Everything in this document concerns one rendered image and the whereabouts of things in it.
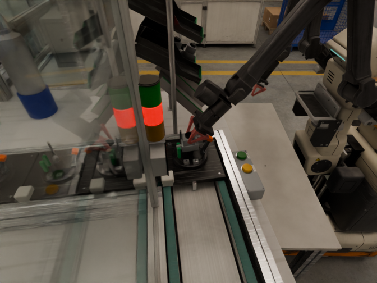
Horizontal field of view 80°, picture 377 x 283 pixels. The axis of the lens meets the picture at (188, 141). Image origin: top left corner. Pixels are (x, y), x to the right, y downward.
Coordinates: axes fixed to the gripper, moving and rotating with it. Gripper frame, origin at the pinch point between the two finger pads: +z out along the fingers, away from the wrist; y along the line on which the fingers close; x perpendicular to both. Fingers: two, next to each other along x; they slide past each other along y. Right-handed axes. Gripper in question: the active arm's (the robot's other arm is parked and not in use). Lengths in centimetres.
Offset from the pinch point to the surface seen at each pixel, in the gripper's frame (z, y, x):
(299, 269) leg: 9, 37, 61
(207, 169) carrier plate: 4.3, 7.7, 11.4
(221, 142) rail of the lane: -0.6, -8.3, 20.4
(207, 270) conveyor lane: 12.1, 41.1, 9.4
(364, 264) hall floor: 8, 26, 158
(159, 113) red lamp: -14.2, 20.0, -24.5
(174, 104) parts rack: 0.6, -19.8, -4.2
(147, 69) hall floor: 104, -303, 53
